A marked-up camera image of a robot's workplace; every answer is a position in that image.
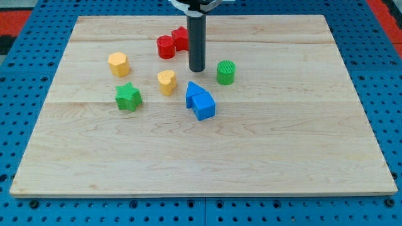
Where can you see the yellow hexagon block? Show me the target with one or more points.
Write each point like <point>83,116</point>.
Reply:
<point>119,64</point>

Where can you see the blue triangle block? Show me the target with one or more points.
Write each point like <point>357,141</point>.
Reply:
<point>192,90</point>

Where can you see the yellow heart block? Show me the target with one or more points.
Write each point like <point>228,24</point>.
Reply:
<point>167,81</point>

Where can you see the red cylinder block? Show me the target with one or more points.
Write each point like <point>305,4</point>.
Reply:
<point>166,47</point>

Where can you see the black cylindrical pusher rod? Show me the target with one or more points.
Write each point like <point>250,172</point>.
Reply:
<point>196,27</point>

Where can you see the white rod mount bracket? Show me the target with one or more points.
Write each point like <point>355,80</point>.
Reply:
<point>195,8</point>

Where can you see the green star block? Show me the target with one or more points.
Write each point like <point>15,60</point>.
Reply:
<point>128,97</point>

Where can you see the red star block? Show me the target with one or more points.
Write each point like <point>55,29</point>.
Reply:
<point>180,37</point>

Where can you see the light wooden board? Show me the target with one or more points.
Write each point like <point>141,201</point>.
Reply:
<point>291,123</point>

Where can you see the blue cube block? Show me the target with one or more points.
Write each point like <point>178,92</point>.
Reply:
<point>203,106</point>

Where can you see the green cylinder block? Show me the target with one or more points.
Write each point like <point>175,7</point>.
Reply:
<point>226,70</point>

